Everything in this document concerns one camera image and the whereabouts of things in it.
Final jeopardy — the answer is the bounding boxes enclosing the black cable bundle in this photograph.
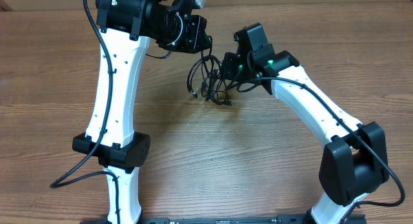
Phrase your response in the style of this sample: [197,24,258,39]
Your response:
[186,35,233,107]

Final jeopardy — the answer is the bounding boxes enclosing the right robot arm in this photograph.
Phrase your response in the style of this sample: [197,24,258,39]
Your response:
[221,23,389,223]

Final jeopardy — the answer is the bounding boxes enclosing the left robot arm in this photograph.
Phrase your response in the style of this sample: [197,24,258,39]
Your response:
[72,0,212,223]

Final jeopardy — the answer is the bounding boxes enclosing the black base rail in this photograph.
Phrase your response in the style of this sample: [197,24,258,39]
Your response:
[80,213,367,224]

